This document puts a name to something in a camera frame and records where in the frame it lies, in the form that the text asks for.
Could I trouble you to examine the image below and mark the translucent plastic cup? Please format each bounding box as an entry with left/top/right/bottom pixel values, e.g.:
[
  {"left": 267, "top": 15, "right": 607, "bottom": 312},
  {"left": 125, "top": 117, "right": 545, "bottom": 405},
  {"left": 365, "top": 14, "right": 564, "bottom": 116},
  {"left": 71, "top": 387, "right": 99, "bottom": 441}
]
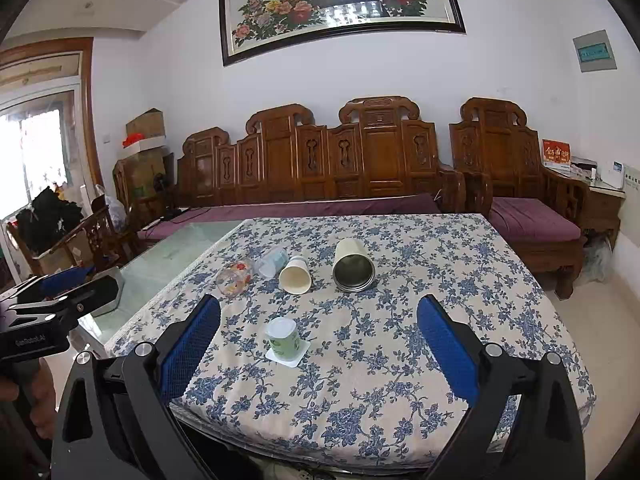
[{"left": 256, "top": 247, "right": 290, "bottom": 279}]

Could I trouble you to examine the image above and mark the printed glass cup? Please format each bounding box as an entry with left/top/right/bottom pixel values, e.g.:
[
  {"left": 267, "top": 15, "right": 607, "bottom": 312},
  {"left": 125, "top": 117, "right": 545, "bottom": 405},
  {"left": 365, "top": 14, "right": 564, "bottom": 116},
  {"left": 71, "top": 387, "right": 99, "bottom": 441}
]
[{"left": 216, "top": 258, "right": 256, "bottom": 301}]

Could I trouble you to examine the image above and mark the glass-top coffee table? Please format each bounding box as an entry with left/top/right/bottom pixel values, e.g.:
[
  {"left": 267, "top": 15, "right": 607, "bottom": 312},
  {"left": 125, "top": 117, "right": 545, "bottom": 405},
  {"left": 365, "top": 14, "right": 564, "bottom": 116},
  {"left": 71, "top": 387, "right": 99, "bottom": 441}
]
[{"left": 75, "top": 220, "right": 251, "bottom": 358}]

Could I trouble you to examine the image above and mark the blue floral tablecloth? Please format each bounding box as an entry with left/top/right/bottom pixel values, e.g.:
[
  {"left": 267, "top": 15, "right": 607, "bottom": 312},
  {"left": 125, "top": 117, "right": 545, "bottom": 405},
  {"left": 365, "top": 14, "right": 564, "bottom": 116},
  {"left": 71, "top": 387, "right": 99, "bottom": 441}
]
[{"left": 102, "top": 214, "right": 598, "bottom": 463}]

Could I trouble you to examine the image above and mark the white flat box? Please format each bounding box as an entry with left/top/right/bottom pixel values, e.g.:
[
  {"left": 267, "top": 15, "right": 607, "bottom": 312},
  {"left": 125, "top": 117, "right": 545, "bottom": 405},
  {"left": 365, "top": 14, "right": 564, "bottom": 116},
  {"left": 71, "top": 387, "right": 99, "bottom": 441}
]
[{"left": 122, "top": 135, "right": 169, "bottom": 155}]

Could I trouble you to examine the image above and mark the white square coaster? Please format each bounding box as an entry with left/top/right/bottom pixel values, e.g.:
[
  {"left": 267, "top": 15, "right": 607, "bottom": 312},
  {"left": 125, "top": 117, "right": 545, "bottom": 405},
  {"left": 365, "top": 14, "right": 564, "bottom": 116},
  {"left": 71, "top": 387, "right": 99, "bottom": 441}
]
[{"left": 265, "top": 340, "right": 308, "bottom": 366}]

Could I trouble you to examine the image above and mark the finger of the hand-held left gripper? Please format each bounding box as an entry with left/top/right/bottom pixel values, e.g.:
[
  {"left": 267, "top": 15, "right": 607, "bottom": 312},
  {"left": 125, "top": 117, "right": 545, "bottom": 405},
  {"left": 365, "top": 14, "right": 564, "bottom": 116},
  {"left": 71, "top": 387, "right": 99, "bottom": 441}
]
[
  {"left": 9, "top": 267, "right": 126, "bottom": 331},
  {"left": 0, "top": 266, "right": 97, "bottom": 306}
]

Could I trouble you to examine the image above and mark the white plastic bag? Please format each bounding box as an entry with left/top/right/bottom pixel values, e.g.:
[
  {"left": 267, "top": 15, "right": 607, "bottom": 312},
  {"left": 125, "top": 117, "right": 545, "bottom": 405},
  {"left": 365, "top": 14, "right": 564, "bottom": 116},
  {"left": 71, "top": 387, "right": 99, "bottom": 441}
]
[{"left": 95, "top": 184, "right": 124, "bottom": 232}]

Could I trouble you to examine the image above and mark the cream metal cup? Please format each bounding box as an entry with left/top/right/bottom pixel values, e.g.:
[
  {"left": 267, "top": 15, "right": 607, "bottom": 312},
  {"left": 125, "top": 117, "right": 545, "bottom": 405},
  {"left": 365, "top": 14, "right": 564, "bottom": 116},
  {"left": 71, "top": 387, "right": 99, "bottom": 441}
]
[{"left": 332, "top": 238, "right": 377, "bottom": 292}]

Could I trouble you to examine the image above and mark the red gift box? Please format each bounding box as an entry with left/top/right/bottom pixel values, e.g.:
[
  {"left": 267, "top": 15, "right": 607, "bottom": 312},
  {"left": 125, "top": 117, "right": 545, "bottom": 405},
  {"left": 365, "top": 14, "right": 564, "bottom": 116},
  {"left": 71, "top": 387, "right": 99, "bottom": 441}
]
[{"left": 541, "top": 139, "right": 572, "bottom": 169}]

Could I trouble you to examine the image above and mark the purple sofa cushion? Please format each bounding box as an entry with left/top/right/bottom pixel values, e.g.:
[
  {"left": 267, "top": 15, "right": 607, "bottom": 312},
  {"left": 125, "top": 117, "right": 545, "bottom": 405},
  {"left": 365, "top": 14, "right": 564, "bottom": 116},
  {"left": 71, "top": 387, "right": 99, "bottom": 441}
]
[{"left": 137, "top": 192, "right": 443, "bottom": 242}]

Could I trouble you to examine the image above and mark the wooden chair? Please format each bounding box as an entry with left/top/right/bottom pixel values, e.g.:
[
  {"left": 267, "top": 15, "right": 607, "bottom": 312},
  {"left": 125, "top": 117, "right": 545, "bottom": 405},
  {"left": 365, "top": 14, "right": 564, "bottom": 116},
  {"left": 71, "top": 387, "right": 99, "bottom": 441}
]
[{"left": 7, "top": 204, "right": 132, "bottom": 281}]

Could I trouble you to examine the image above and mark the wooden door frame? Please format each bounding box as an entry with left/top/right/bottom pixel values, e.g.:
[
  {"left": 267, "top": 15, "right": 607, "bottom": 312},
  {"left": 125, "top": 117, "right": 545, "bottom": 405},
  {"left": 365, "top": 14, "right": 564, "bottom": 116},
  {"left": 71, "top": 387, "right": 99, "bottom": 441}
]
[{"left": 0, "top": 37, "right": 104, "bottom": 192}]

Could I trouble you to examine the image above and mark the carved wooden sofa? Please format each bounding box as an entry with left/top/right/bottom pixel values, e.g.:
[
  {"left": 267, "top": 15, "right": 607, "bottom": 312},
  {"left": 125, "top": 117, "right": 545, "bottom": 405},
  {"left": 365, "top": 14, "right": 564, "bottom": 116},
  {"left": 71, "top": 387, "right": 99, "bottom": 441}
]
[{"left": 175, "top": 95, "right": 467, "bottom": 216}]

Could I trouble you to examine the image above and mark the carved wooden armchair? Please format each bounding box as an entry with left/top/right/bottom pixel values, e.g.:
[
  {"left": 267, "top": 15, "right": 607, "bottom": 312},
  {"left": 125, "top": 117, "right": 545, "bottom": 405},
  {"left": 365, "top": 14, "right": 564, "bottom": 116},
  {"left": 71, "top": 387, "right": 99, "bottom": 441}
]
[{"left": 449, "top": 97, "right": 592, "bottom": 301}]

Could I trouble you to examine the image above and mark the white and green cup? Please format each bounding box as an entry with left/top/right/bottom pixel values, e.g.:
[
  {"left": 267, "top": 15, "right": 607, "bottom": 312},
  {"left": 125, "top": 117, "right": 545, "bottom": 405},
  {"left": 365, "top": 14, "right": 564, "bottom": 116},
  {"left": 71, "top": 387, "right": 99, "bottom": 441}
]
[{"left": 265, "top": 317, "right": 299, "bottom": 358}]

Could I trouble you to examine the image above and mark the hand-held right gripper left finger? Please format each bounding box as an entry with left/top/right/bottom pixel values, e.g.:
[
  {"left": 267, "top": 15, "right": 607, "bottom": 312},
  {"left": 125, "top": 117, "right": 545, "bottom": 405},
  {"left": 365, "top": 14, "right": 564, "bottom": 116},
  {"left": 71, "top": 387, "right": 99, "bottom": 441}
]
[{"left": 50, "top": 294, "right": 223, "bottom": 480}]

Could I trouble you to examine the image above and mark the clear plastic bag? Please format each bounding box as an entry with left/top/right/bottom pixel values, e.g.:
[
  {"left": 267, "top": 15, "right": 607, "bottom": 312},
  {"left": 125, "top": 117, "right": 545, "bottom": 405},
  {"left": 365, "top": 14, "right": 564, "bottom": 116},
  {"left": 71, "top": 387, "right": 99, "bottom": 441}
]
[{"left": 581, "top": 235, "right": 614, "bottom": 284}]

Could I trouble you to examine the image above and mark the small cardboard box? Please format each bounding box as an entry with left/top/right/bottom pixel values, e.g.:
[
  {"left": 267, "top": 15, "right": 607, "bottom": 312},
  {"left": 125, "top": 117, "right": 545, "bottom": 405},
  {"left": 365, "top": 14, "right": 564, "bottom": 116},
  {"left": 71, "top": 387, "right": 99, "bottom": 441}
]
[{"left": 126, "top": 108, "right": 166, "bottom": 140}]

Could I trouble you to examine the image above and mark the white paper cup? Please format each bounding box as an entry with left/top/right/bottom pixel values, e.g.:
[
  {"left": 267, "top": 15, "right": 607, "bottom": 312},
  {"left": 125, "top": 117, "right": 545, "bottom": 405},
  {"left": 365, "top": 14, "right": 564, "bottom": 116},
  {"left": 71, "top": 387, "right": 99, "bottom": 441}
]
[{"left": 278, "top": 256, "right": 312, "bottom": 294}]

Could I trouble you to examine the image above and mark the wooden side table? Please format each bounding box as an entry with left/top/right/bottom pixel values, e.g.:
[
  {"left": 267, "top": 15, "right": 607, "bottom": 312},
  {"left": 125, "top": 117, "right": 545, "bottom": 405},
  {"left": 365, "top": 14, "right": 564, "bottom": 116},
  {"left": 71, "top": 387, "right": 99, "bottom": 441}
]
[{"left": 575, "top": 177, "right": 626, "bottom": 253}]

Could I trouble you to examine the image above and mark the framed peacock flower painting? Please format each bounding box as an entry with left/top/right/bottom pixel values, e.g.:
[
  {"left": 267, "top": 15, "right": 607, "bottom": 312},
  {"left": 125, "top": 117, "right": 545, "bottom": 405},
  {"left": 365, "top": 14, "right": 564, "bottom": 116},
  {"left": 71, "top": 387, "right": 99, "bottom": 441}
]
[{"left": 218, "top": 0, "right": 467, "bottom": 67}]

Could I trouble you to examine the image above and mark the purple armchair cushion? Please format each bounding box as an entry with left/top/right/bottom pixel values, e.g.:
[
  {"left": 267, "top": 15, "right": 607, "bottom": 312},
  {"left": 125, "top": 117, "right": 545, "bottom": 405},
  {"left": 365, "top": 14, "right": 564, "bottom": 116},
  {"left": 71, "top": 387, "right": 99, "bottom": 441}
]
[{"left": 490, "top": 197, "right": 583, "bottom": 242}]

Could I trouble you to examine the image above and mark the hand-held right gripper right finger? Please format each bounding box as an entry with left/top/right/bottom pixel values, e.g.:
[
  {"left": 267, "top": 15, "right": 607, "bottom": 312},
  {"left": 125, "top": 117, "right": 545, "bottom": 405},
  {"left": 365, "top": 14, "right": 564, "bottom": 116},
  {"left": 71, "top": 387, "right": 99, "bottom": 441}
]
[{"left": 416, "top": 294, "right": 587, "bottom": 480}]

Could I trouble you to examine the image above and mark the large cardboard box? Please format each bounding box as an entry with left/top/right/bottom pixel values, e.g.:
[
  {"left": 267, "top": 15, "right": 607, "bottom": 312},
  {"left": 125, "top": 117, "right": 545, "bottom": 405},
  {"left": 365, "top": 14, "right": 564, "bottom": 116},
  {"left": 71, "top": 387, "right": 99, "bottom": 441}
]
[{"left": 116, "top": 151, "right": 172, "bottom": 203}]

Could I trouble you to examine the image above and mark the grey wall panel box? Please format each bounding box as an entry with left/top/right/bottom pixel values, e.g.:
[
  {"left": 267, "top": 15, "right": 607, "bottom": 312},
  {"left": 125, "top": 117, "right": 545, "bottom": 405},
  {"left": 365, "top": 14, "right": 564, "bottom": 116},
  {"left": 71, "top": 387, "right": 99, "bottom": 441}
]
[{"left": 572, "top": 30, "right": 617, "bottom": 74}]

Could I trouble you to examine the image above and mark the black clothes pile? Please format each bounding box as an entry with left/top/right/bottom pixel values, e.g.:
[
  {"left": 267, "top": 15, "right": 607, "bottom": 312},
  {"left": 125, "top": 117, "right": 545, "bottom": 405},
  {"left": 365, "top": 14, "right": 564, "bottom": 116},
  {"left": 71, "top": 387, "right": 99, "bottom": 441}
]
[{"left": 15, "top": 186, "right": 84, "bottom": 255}]

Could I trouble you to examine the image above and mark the person's left hand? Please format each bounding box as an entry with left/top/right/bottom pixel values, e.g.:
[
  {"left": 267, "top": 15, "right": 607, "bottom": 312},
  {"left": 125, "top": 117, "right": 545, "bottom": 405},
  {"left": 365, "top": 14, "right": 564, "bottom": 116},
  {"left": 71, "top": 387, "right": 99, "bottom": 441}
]
[{"left": 0, "top": 359, "right": 53, "bottom": 466}]

